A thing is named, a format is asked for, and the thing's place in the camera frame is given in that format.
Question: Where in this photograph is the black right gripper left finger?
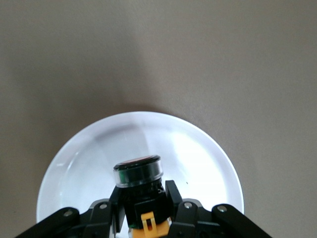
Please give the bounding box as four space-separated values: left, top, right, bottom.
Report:
14 184 127 238

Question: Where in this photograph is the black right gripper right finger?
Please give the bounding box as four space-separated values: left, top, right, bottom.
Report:
164 179 273 238

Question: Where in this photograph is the orange and black push-button switch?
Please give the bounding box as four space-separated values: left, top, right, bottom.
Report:
113 154 174 238

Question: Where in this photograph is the pink round plate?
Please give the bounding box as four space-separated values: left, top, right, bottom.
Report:
36 111 245 225

